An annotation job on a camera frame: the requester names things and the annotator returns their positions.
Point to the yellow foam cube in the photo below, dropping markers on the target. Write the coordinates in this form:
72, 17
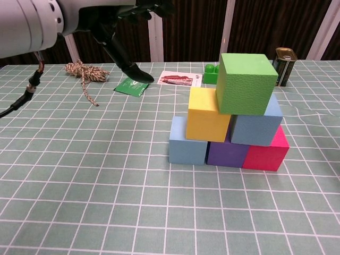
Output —
204, 125

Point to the pink foam cube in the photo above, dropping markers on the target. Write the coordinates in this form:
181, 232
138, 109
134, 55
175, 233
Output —
265, 158

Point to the light blue foam cube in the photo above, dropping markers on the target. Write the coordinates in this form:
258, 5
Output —
186, 151

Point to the white metal frame post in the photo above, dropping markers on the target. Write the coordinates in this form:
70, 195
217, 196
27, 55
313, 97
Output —
227, 26
155, 40
70, 47
324, 26

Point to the green toy brick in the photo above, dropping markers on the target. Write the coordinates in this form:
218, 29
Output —
210, 75

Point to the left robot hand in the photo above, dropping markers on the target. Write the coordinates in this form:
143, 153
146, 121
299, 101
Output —
111, 32

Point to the steel blue foam cube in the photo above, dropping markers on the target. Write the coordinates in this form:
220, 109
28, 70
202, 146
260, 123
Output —
252, 130

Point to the green foil sachet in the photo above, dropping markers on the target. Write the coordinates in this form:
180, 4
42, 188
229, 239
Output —
130, 87

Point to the green foam cube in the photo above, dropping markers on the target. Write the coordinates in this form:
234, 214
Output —
244, 85

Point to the green checked tablecloth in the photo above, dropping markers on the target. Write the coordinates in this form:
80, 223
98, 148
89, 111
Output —
106, 186

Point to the purple foam cube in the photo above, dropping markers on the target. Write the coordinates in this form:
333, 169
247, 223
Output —
225, 155

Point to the dark pleated curtain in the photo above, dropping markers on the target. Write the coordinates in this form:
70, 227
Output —
265, 26

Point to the white picture card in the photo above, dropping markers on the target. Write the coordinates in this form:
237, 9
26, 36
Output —
178, 78

